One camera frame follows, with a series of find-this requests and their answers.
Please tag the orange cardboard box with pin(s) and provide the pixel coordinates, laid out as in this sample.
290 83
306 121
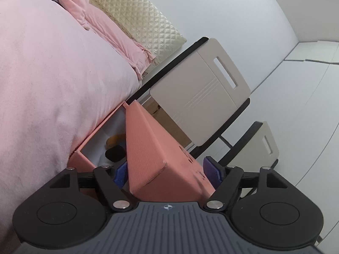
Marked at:
87 155

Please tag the beige chair left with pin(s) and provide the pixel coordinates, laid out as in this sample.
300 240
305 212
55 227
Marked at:
201 90

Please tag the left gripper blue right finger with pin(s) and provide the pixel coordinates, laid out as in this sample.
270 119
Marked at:
226 182

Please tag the orange box lid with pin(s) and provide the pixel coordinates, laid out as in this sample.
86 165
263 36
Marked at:
159 168

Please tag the beige chair right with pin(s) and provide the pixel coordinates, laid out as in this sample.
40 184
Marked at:
254 150

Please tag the beige chair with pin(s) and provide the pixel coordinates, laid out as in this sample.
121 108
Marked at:
201 90
254 150

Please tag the orange bear plush blue shirt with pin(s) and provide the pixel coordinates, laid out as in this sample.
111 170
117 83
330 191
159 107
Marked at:
114 140

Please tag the beige quilted headboard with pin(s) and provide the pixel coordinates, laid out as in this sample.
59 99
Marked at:
142 21

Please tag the panda plush toy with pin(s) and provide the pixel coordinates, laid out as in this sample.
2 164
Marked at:
114 156

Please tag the pink bed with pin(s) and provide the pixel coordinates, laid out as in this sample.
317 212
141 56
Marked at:
58 82

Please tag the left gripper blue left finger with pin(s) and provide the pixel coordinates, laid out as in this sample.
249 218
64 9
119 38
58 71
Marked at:
109 181

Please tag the pink pillow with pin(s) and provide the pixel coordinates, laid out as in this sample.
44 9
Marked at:
91 17

